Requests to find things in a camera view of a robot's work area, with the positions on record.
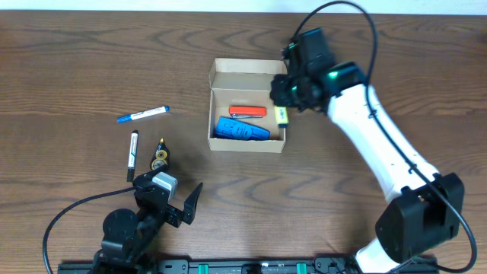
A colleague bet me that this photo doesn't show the yellow highlighter pen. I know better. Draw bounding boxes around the yellow highlighter pen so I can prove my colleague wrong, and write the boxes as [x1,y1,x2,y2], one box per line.
[274,106,288,128]

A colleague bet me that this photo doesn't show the black gold tape dispenser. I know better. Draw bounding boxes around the black gold tape dispenser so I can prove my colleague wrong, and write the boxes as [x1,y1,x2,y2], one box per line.
[150,138,170,170]

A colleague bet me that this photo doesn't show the red stapler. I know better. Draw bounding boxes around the red stapler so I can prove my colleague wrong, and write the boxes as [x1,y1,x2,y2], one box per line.
[228,106,267,119]

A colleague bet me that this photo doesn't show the cardboard box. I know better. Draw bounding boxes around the cardboard box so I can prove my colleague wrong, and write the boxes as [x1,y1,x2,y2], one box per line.
[207,58,286,153]

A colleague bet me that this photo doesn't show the black whiteboard marker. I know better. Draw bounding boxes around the black whiteboard marker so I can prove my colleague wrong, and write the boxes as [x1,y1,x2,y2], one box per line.
[126,130,138,182]

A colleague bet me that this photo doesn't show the blue plastic tool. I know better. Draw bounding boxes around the blue plastic tool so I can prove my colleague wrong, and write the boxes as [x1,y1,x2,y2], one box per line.
[214,117,270,141]

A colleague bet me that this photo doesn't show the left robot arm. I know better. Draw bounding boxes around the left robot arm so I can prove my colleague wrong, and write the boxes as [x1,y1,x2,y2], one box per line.
[91,167,203,273]

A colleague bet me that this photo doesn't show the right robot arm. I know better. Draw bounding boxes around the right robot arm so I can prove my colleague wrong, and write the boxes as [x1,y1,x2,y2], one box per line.
[270,28,464,273]

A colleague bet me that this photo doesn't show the blue whiteboard marker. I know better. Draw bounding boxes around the blue whiteboard marker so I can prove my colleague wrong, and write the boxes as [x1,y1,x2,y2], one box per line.
[116,106,170,123]

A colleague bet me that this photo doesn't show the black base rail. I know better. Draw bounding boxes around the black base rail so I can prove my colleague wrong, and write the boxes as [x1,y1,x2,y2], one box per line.
[56,256,440,274]

